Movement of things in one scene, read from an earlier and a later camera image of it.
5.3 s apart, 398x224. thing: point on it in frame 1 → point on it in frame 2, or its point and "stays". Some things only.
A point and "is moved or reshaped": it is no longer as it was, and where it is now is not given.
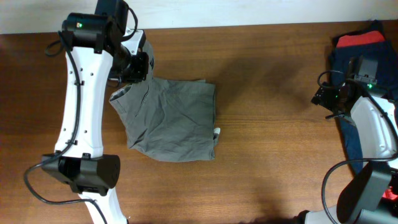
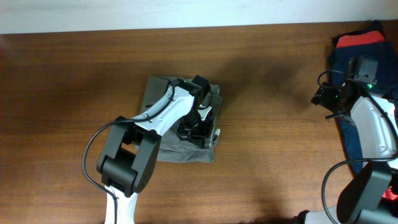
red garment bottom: (388, 194) stays
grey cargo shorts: (170, 121) is moved or reshaped
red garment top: (359, 38) stays
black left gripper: (139, 72) → (199, 136)
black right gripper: (323, 96) stays
